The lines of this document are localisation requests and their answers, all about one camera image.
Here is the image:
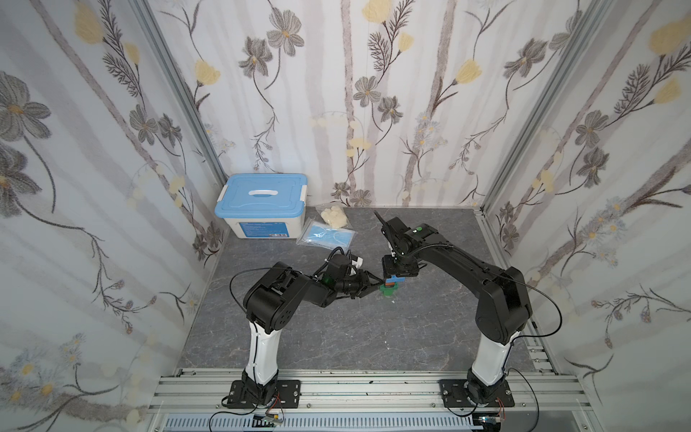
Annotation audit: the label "green lego brick assembly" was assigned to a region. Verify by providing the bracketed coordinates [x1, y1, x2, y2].
[379, 284, 399, 298]

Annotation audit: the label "blue long lego brick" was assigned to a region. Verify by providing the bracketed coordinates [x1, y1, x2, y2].
[388, 275, 405, 285]

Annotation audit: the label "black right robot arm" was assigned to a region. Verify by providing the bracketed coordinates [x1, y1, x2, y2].
[375, 213, 533, 406]

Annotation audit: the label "bagged blue face mask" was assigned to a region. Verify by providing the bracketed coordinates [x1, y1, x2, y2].
[296, 219, 356, 252]

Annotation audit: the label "bagged cream gloves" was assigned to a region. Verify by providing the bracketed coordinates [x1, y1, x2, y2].
[316, 203, 349, 230]

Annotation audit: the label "blue lidded white storage box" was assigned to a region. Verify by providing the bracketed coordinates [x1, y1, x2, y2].
[214, 174, 308, 239]

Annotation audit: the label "right aluminium side rail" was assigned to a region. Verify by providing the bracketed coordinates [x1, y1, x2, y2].
[474, 211, 558, 374]

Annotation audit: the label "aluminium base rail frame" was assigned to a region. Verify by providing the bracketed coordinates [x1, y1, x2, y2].
[143, 369, 603, 431]

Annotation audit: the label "white slotted cable duct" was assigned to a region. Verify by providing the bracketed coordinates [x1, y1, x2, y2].
[156, 412, 482, 431]

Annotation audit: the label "right aluminium corner post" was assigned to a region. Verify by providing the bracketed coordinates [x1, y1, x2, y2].
[479, 0, 614, 216]

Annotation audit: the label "aluminium corner post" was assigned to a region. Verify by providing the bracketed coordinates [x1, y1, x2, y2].
[129, 0, 228, 186]
[479, 0, 614, 216]

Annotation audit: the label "left aluminium corner post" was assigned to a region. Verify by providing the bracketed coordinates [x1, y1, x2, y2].
[129, 0, 228, 186]

